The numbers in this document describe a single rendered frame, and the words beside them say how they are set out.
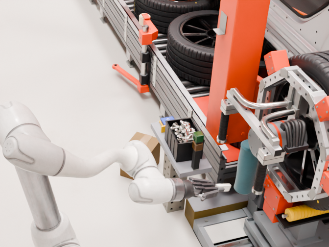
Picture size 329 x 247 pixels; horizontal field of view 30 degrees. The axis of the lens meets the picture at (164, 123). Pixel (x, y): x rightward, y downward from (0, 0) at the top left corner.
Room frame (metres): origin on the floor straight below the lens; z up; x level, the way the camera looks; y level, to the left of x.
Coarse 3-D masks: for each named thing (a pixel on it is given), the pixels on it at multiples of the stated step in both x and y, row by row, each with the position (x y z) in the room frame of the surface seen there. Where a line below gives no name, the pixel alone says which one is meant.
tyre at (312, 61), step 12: (288, 60) 2.28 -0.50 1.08; (300, 60) 2.21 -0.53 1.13; (312, 60) 2.14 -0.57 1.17; (324, 60) 2.13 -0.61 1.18; (312, 72) 2.12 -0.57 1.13; (324, 72) 2.06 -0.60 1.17; (324, 84) 2.04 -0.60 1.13; (276, 96) 2.32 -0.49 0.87; (312, 204) 1.93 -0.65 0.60; (324, 204) 1.87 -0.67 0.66
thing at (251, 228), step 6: (246, 222) 2.25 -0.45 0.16; (252, 222) 2.26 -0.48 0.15; (246, 228) 2.24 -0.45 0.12; (252, 228) 2.20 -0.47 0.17; (258, 228) 2.22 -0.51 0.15; (252, 234) 2.18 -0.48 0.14; (258, 234) 2.18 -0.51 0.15; (252, 240) 2.17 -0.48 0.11; (258, 240) 2.13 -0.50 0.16; (264, 240) 2.15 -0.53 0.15; (258, 246) 2.12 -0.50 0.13; (264, 246) 2.11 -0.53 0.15; (270, 246) 2.11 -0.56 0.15
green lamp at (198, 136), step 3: (195, 132) 2.30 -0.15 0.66; (198, 132) 2.30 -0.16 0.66; (201, 132) 2.30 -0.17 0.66; (195, 135) 2.28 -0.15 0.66; (198, 135) 2.28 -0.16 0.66; (201, 135) 2.28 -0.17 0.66; (195, 138) 2.28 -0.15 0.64; (198, 138) 2.27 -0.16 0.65; (201, 138) 2.28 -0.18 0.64; (195, 141) 2.27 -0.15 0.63; (198, 141) 2.27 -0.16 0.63; (201, 141) 2.28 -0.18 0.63
